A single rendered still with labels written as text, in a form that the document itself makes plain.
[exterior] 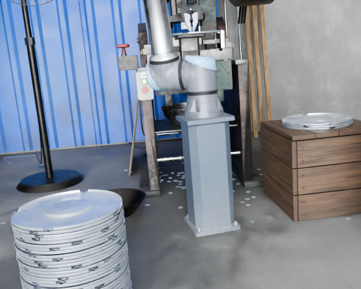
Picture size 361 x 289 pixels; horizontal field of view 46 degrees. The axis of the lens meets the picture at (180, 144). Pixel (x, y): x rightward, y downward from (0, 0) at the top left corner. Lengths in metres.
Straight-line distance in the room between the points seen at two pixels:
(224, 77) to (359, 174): 0.80
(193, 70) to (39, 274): 0.88
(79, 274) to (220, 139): 0.75
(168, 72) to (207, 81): 0.15
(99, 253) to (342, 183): 1.06
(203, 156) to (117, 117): 2.01
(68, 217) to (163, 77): 0.71
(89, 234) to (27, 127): 2.61
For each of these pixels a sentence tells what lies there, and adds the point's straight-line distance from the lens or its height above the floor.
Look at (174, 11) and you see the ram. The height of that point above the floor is 0.91.
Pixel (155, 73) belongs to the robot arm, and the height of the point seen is 0.63.
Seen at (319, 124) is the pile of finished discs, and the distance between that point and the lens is 1.77.
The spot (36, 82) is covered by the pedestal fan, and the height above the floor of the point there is 0.60.
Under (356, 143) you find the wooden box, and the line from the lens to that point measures 1.78.
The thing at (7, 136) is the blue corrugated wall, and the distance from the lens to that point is 3.72.
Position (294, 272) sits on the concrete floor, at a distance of 1.41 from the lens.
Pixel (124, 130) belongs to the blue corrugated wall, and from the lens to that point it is 3.53.
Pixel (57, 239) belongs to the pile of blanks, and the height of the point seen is 0.28.
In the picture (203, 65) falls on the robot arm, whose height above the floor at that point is 0.64.
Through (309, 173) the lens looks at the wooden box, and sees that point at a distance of 1.73.
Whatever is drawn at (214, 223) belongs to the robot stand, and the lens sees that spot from 1.67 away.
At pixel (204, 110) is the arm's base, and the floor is 0.48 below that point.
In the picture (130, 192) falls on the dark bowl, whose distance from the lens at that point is 2.08.
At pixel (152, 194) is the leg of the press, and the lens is 2.14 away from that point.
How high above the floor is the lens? 0.68
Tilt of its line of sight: 12 degrees down
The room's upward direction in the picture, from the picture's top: 5 degrees counter-clockwise
